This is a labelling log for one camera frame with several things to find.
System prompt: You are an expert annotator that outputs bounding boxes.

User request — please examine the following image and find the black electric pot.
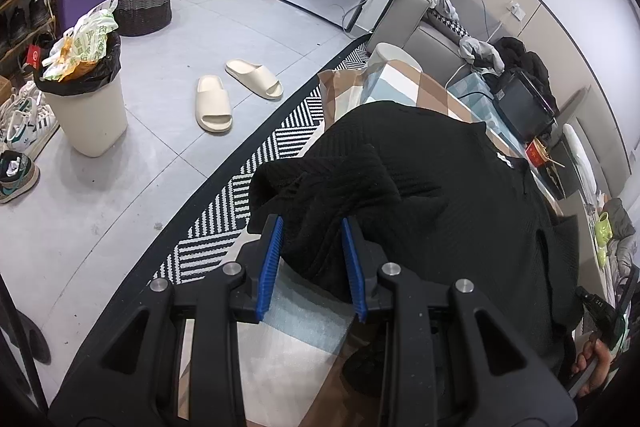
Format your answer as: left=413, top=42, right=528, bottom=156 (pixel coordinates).
left=492, top=69, right=556, bottom=138

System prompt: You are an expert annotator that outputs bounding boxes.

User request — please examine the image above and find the white trash bin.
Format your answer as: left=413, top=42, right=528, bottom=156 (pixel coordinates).
left=32, top=0, right=128, bottom=158

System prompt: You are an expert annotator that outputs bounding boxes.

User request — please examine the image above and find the white pillow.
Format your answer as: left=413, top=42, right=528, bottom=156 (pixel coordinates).
left=562, top=124, right=601, bottom=198

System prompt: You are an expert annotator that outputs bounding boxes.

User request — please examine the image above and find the white green sneaker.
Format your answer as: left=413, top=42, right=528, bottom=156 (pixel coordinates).
left=0, top=104, right=60, bottom=152
left=0, top=82, right=46, bottom=118

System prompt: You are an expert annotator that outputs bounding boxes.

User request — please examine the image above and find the black white striped rug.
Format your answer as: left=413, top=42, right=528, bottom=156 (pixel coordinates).
left=75, top=33, right=373, bottom=388

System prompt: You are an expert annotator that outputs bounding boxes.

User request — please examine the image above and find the teal grey sneaker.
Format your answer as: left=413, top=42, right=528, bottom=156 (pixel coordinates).
left=0, top=150, right=41, bottom=204

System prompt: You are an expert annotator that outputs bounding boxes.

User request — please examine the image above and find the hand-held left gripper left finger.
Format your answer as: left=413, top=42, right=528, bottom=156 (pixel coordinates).
left=47, top=213, right=286, bottom=427

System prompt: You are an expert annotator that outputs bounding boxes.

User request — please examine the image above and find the black knit sweater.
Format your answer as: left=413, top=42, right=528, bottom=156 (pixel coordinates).
left=248, top=102, right=583, bottom=373

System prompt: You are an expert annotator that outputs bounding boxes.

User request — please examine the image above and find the black clothes pile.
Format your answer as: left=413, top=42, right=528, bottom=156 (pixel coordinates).
left=495, top=37, right=551, bottom=108

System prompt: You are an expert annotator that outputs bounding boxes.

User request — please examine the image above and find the red noodle bowl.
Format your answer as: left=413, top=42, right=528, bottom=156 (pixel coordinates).
left=525, top=138, right=551, bottom=168

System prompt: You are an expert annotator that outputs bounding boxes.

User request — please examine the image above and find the grey sofa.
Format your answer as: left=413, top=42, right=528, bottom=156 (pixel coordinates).
left=370, top=0, right=501, bottom=78

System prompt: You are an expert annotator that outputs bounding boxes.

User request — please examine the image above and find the grey table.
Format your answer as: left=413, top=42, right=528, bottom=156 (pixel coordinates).
left=560, top=192, right=616, bottom=298

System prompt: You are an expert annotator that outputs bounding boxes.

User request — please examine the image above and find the houndstooth cushion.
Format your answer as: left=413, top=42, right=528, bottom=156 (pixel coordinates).
left=425, top=9, right=466, bottom=42

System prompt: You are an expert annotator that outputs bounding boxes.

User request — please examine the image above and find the green cup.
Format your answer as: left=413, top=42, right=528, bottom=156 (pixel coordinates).
left=595, top=212, right=613, bottom=268

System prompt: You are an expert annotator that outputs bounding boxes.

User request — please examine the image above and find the checked tablecloth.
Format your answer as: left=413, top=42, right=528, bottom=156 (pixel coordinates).
left=175, top=56, right=566, bottom=427

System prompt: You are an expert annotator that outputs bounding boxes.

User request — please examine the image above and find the white round stool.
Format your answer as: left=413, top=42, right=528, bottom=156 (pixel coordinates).
left=367, top=42, right=423, bottom=75

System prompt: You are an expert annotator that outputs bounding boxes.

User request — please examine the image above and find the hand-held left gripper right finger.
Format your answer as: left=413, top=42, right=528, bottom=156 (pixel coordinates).
left=340, top=216, right=576, bottom=427

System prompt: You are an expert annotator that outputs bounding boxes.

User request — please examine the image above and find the person's right hand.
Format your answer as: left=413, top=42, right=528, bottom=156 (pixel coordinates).
left=572, top=339, right=613, bottom=395

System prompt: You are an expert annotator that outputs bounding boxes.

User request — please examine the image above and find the cream slipper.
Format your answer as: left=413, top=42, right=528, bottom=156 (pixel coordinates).
left=196, top=76, right=234, bottom=134
left=225, top=59, right=284, bottom=100

